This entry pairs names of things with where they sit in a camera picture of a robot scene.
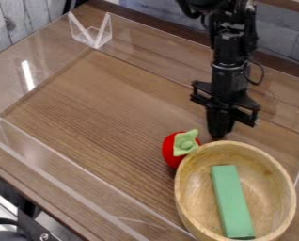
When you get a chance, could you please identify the clear acrylic corner bracket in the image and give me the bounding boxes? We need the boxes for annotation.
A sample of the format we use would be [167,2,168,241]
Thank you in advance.
[68,12,112,49]

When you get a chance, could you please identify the green rectangular block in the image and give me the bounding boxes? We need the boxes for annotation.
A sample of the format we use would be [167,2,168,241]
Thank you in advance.
[211,165,255,240]

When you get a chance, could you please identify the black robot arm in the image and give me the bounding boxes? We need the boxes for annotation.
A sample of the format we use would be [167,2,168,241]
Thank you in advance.
[176,0,261,138]

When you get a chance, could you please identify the clear acrylic enclosure wall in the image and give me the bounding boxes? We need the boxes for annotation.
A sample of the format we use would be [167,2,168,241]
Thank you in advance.
[0,7,299,241]

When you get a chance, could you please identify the wooden bowl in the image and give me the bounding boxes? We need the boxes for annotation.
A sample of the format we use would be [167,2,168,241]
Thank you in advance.
[175,141,296,241]

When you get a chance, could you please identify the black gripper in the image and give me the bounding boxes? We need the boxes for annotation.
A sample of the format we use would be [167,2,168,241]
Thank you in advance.
[189,80,261,138]

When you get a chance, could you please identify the black metal bracket bottom left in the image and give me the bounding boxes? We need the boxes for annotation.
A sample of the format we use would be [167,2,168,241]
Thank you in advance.
[17,210,61,241]

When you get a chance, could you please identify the red plush fruit green leaf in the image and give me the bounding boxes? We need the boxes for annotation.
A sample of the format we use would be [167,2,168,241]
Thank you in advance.
[161,129,201,169]

